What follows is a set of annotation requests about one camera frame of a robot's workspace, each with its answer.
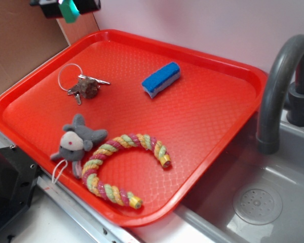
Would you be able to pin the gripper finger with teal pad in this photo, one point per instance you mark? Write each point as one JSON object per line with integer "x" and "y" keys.
{"x": 87, "y": 6}
{"x": 50, "y": 8}

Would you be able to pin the green block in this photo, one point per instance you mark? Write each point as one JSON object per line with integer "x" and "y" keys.
{"x": 68, "y": 10}

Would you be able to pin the brown cardboard panel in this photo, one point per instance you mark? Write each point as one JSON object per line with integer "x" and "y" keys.
{"x": 28, "y": 39}

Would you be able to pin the brown rock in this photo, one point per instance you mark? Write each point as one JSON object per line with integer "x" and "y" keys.
{"x": 88, "y": 88}

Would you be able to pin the bunch of silver keys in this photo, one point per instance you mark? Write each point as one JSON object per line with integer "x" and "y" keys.
{"x": 74, "y": 91}

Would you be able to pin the blue sponge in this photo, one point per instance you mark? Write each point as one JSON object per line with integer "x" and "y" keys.
{"x": 161, "y": 79}

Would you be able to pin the red plastic tray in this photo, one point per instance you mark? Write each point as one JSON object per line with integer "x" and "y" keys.
{"x": 195, "y": 117}

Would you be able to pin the grey plush mouse toy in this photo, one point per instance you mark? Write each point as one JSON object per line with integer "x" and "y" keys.
{"x": 75, "y": 142}

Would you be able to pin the dark grey faucet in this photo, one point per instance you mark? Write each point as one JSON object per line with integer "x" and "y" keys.
{"x": 284, "y": 90}

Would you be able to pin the grey sink basin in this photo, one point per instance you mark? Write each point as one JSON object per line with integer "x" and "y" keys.
{"x": 246, "y": 196}

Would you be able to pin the multicolour twisted rope toy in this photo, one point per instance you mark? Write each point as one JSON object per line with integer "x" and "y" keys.
{"x": 117, "y": 160}

